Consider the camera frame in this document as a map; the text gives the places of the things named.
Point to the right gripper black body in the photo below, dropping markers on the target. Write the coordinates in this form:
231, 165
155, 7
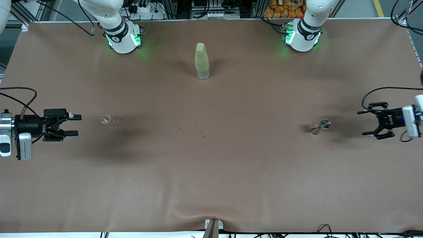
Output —
30, 125

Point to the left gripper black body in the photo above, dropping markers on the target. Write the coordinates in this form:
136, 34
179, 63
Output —
391, 120

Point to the clear glass measuring cup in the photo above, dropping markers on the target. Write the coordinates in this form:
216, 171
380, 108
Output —
114, 121

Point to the steel double jigger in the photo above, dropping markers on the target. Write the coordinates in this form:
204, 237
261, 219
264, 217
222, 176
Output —
325, 124

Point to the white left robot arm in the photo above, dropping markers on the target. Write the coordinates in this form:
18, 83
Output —
305, 39

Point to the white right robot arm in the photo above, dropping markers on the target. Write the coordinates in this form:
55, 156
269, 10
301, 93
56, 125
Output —
122, 43

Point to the white power strip with plugs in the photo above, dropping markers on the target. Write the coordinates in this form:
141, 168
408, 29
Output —
152, 15

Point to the pile of orange items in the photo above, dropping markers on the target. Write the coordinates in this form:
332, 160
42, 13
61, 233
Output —
281, 10

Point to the green bottle with clear base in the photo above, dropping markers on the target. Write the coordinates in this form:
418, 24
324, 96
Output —
201, 61

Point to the brown table mat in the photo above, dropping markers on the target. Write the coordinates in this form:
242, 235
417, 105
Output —
211, 181

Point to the long white socket strip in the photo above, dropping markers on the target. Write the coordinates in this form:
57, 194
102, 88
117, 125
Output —
218, 15

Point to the aluminium frame corner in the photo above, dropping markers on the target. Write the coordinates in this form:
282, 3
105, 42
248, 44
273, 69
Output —
25, 26
401, 21

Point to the dark aluminium frame post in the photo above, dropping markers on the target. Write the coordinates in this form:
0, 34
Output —
172, 8
259, 8

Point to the metal table edge bracket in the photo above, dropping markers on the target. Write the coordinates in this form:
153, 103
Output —
213, 229

